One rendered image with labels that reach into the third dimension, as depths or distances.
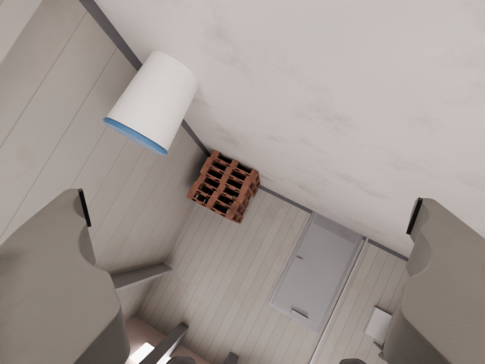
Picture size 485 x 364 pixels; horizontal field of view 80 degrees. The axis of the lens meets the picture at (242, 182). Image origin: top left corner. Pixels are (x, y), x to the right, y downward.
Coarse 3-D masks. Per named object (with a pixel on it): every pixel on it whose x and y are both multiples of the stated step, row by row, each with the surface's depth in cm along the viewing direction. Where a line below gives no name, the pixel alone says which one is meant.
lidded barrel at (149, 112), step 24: (144, 72) 226; (168, 72) 226; (144, 96) 220; (168, 96) 226; (192, 96) 248; (120, 120) 217; (144, 120) 219; (168, 120) 230; (144, 144) 244; (168, 144) 242
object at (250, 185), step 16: (208, 160) 514; (208, 176) 530; (224, 176) 504; (240, 176) 552; (256, 176) 512; (192, 192) 505; (208, 192) 620; (224, 192) 560; (240, 192) 497; (256, 192) 623; (208, 208) 497; (224, 208) 592; (240, 208) 549
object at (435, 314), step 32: (416, 224) 11; (448, 224) 9; (416, 256) 9; (448, 256) 8; (480, 256) 8; (416, 288) 7; (448, 288) 7; (480, 288) 7; (416, 320) 6; (448, 320) 6; (480, 320) 6; (384, 352) 7; (416, 352) 6; (448, 352) 6; (480, 352) 6
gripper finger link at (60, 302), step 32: (64, 192) 10; (32, 224) 9; (64, 224) 9; (0, 256) 7; (32, 256) 7; (64, 256) 8; (0, 288) 7; (32, 288) 7; (64, 288) 7; (96, 288) 7; (0, 320) 6; (32, 320) 6; (64, 320) 6; (96, 320) 6; (0, 352) 5; (32, 352) 5; (64, 352) 5; (96, 352) 6; (128, 352) 7
